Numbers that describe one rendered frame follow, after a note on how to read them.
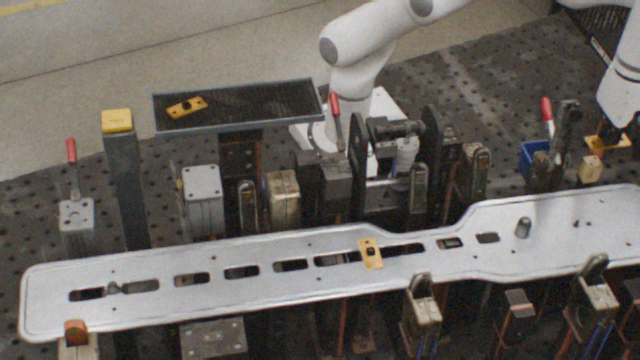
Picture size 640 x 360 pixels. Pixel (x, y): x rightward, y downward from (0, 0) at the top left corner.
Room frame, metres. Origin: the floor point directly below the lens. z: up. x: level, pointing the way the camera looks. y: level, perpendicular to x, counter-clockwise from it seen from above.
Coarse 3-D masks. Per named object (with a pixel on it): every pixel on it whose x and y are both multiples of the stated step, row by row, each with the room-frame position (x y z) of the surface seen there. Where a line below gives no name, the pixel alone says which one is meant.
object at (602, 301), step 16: (576, 288) 1.05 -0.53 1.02; (592, 288) 1.03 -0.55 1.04; (608, 288) 1.04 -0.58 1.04; (576, 304) 1.04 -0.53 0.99; (592, 304) 1.00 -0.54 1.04; (608, 304) 1.00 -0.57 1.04; (576, 320) 1.02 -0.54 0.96; (592, 320) 0.98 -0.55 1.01; (608, 320) 0.99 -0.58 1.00; (560, 336) 1.05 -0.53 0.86; (576, 336) 1.00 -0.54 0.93; (592, 336) 0.98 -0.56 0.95; (560, 352) 1.03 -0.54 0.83; (576, 352) 1.00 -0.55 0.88; (592, 352) 0.98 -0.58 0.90
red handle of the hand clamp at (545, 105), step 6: (540, 102) 1.49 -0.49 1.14; (546, 102) 1.48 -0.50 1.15; (546, 108) 1.47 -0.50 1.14; (546, 114) 1.46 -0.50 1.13; (546, 120) 1.45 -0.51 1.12; (552, 120) 1.45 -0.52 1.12; (546, 126) 1.44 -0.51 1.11; (552, 126) 1.44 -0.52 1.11; (552, 132) 1.43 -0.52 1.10; (558, 156) 1.38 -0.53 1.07; (558, 162) 1.37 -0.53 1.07
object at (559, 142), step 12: (564, 108) 1.39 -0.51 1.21; (576, 108) 1.39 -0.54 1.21; (564, 120) 1.39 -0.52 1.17; (576, 120) 1.36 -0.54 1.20; (564, 132) 1.39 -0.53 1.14; (552, 144) 1.38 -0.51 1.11; (564, 144) 1.39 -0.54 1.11; (552, 156) 1.37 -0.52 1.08; (564, 156) 1.38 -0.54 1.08; (552, 168) 1.36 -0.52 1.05; (564, 168) 1.37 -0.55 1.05
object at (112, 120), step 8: (104, 112) 1.35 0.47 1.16; (112, 112) 1.35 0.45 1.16; (120, 112) 1.35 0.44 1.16; (128, 112) 1.36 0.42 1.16; (104, 120) 1.33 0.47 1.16; (112, 120) 1.33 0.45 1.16; (120, 120) 1.33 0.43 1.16; (128, 120) 1.33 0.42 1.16; (104, 128) 1.30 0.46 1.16; (112, 128) 1.30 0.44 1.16; (120, 128) 1.31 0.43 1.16; (128, 128) 1.31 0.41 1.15
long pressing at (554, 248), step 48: (576, 192) 1.34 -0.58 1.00; (624, 192) 1.35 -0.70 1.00; (240, 240) 1.14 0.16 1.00; (288, 240) 1.15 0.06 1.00; (336, 240) 1.16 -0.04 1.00; (384, 240) 1.17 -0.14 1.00; (432, 240) 1.18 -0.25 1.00; (528, 240) 1.19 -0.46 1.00; (576, 240) 1.20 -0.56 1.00; (624, 240) 1.21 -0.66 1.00; (48, 288) 1.00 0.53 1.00; (192, 288) 1.01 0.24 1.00; (240, 288) 1.02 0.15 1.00; (288, 288) 1.03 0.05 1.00; (336, 288) 1.03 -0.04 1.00; (384, 288) 1.04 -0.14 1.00; (48, 336) 0.89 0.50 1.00
